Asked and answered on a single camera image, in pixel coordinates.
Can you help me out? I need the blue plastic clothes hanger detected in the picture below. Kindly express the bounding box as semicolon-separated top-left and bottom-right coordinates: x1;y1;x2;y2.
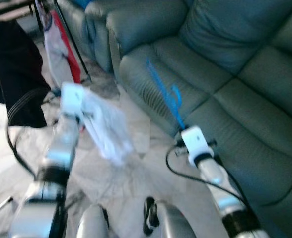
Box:
146;59;185;130

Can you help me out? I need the white shirt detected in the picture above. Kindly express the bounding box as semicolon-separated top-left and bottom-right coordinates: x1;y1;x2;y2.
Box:
81;89;134;167

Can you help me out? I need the silver right robot leg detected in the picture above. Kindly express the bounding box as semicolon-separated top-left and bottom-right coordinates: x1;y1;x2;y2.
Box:
144;197;196;238

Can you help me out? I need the silver robot leg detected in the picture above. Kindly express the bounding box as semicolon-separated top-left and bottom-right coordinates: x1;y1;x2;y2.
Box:
144;197;196;238
76;204;109;238

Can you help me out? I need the green leather sofa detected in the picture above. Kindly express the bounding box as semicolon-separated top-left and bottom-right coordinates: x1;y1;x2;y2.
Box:
57;0;292;238

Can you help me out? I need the silver left robot leg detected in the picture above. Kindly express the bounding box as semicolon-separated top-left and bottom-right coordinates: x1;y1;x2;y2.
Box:
76;204;109;238

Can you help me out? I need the black metal clothes rack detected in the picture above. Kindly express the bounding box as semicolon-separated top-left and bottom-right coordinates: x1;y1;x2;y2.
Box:
0;0;92;82

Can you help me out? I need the white red hanging garment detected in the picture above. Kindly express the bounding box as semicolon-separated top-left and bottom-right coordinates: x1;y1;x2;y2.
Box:
39;0;82;92

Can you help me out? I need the dark navy hanging garment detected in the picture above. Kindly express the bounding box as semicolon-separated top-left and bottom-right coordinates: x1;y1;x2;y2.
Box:
0;20;51;128

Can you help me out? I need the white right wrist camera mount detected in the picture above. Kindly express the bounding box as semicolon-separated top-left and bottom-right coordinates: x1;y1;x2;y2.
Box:
181;126;209;159

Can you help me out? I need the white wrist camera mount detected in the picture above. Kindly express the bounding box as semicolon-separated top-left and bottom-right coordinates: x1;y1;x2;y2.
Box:
181;126;209;159
61;83;85;116

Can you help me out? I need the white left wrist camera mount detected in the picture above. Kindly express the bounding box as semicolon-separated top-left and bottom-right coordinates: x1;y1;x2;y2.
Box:
61;83;85;116

